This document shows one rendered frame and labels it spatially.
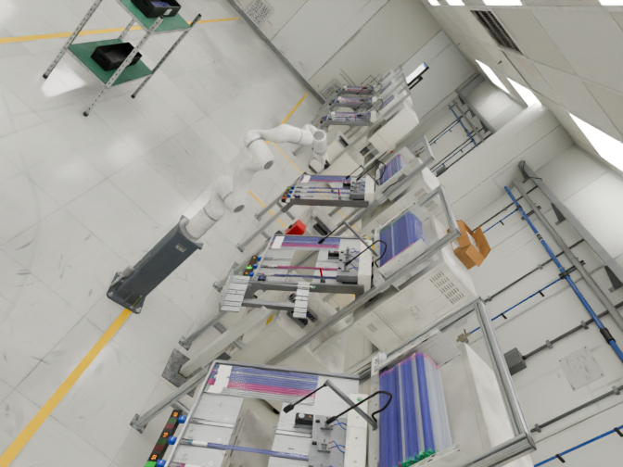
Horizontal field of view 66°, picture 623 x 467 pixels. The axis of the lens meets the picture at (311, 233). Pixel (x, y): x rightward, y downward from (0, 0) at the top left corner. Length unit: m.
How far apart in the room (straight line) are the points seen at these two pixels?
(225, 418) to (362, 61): 9.92
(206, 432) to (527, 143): 4.96
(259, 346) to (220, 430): 1.27
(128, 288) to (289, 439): 1.62
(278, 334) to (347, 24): 8.95
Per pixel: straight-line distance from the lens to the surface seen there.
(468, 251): 3.25
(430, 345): 2.16
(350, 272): 3.03
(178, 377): 3.32
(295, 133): 2.58
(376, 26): 11.37
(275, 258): 3.36
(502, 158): 6.13
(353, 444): 2.03
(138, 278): 3.23
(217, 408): 2.28
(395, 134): 7.47
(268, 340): 3.33
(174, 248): 3.02
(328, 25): 11.42
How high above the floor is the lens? 2.33
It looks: 22 degrees down
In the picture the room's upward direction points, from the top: 51 degrees clockwise
